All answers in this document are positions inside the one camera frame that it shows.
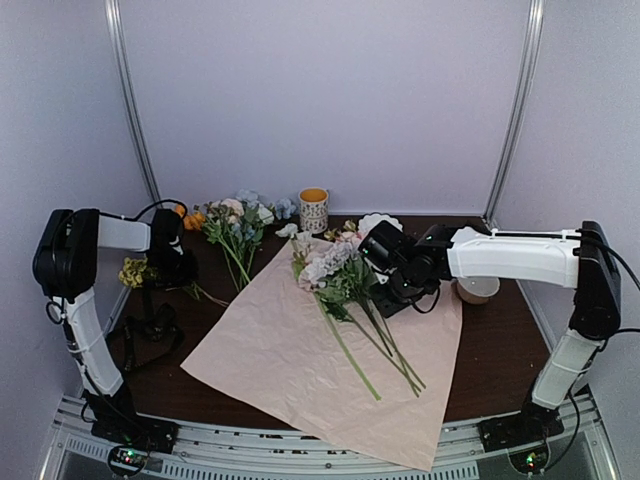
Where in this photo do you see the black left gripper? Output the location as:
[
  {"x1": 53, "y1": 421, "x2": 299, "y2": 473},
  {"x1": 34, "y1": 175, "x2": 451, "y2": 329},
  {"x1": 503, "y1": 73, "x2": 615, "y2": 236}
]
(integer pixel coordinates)
[{"x1": 148, "y1": 247, "x2": 200, "y2": 288}]

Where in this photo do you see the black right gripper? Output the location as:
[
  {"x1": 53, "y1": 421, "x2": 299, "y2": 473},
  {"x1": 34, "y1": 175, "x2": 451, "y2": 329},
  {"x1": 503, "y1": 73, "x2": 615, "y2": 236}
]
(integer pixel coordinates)
[{"x1": 369, "y1": 263, "x2": 432, "y2": 318}]

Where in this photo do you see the pink fake flower stem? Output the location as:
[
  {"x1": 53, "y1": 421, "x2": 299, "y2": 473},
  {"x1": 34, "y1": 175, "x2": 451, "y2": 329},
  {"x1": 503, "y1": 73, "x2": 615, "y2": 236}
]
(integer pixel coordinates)
[
  {"x1": 292, "y1": 254, "x2": 382, "y2": 401},
  {"x1": 317, "y1": 220, "x2": 426, "y2": 396}
]

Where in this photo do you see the white fake flower stem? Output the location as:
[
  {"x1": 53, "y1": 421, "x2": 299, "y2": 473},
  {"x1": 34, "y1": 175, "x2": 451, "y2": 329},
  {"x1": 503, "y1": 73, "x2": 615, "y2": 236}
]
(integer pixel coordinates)
[{"x1": 275, "y1": 223, "x2": 313, "y2": 266}]

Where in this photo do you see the pink wrapping paper sheet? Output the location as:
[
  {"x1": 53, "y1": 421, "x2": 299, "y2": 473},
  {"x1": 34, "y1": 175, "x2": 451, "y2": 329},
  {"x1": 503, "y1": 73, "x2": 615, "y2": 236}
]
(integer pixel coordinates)
[{"x1": 182, "y1": 246, "x2": 463, "y2": 471}]

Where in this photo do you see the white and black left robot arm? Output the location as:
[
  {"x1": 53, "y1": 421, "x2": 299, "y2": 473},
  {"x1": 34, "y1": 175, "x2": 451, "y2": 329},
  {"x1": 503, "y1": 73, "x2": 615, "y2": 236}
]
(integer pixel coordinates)
[{"x1": 33, "y1": 208, "x2": 197, "y2": 396}]

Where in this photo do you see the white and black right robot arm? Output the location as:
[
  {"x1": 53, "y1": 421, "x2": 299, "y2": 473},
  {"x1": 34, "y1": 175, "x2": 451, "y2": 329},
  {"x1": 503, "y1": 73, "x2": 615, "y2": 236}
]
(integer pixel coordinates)
[{"x1": 358, "y1": 220, "x2": 621, "y2": 442}]

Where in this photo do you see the yellow fake flower sprig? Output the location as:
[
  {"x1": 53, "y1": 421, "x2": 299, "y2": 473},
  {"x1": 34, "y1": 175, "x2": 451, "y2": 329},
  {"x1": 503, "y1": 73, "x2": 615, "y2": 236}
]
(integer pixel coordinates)
[{"x1": 118, "y1": 257, "x2": 229, "y2": 308}]

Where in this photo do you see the orange fake flower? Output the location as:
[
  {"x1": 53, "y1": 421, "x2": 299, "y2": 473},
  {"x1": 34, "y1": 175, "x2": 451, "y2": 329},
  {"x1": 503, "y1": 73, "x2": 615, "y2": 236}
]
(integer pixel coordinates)
[{"x1": 174, "y1": 205, "x2": 206, "y2": 231}]

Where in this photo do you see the pile of fake flowers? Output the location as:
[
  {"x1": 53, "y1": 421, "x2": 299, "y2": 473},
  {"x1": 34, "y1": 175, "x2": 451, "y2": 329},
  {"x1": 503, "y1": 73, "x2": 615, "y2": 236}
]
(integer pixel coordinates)
[{"x1": 194, "y1": 189, "x2": 298, "y2": 292}]

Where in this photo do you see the white scalloped bowl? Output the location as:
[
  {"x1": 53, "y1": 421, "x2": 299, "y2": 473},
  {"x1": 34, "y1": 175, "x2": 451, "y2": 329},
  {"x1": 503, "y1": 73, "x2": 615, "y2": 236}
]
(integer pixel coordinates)
[{"x1": 357, "y1": 213, "x2": 403, "y2": 238}]

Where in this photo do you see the plain white bowl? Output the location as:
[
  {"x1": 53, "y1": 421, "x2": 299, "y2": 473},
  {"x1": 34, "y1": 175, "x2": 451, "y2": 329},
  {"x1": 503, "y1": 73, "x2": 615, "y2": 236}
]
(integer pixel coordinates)
[{"x1": 455, "y1": 277, "x2": 501, "y2": 305}]

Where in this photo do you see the floral mug with yellow inside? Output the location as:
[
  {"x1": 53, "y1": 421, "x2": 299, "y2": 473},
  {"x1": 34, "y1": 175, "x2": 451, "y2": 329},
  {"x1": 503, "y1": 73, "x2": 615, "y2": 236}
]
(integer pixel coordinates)
[{"x1": 299, "y1": 187, "x2": 329, "y2": 235}]

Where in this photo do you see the black ribbon strap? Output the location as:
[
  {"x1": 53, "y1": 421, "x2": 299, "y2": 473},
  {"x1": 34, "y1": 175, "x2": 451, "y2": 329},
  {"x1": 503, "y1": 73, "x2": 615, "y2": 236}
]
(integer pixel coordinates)
[{"x1": 102, "y1": 299, "x2": 185, "y2": 374}]

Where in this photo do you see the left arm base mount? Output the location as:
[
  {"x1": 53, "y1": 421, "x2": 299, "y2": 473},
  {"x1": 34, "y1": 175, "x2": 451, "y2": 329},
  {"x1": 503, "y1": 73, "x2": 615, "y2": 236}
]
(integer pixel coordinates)
[{"x1": 91, "y1": 417, "x2": 179, "y2": 454}]

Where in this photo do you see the aluminium front rail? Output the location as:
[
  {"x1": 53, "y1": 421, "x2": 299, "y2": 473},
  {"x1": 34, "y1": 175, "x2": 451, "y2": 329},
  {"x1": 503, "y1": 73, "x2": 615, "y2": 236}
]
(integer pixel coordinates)
[{"x1": 35, "y1": 394, "x2": 621, "y2": 479}]

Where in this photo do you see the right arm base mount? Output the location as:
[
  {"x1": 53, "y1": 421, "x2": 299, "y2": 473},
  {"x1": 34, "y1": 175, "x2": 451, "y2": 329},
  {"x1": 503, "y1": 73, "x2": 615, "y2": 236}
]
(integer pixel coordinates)
[{"x1": 477, "y1": 414, "x2": 565, "y2": 453}]

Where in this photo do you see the right aluminium frame post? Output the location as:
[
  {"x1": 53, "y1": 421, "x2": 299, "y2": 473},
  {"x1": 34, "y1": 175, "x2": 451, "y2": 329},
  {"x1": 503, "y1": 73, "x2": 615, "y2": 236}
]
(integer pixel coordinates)
[{"x1": 483, "y1": 0, "x2": 546, "y2": 227}]

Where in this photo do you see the aluminium frame post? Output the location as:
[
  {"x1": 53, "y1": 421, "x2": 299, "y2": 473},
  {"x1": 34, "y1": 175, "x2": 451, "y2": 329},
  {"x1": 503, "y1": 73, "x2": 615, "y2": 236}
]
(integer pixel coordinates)
[
  {"x1": 104, "y1": 0, "x2": 160, "y2": 201},
  {"x1": 483, "y1": 0, "x2": 546, "y2": 227}
]

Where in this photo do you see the left aluminium frame post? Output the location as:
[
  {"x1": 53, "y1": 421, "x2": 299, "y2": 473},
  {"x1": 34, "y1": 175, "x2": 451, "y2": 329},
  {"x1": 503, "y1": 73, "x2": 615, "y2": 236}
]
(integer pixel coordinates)
[{"x1": 104, "y1": 0, "x2": 160, "y2": 201}]

